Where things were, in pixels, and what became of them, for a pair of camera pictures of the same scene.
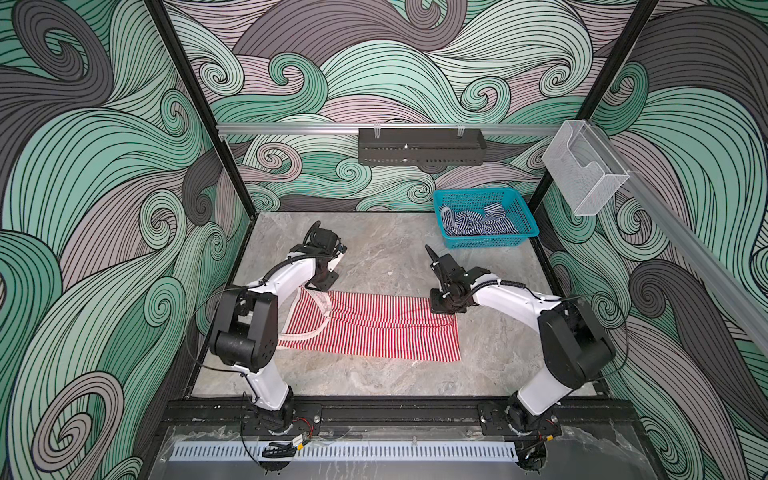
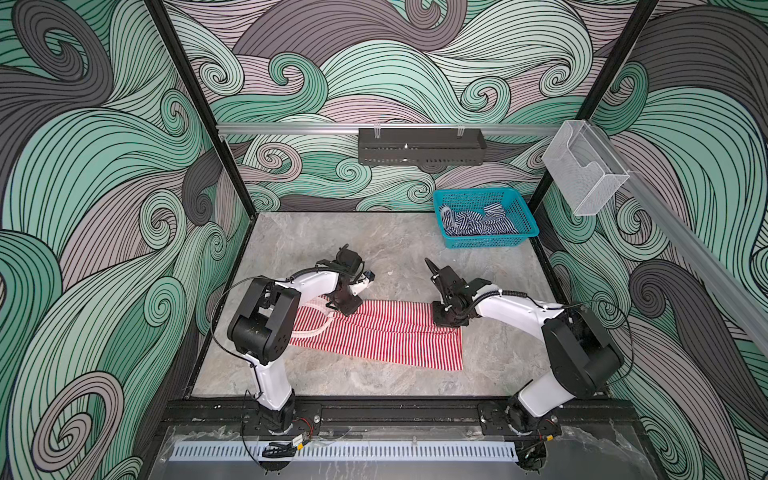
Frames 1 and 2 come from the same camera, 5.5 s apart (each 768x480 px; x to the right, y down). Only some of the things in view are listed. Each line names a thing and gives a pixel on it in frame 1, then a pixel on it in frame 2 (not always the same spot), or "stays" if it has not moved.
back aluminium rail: x=386 y=129 stays
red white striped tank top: x=379 y=324 stays
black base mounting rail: x=232 y=416 stays
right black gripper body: x=444 y=302 → x=446 y=316
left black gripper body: x=323 y=283 → x=347 y=302
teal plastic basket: x=483 y=217 stays
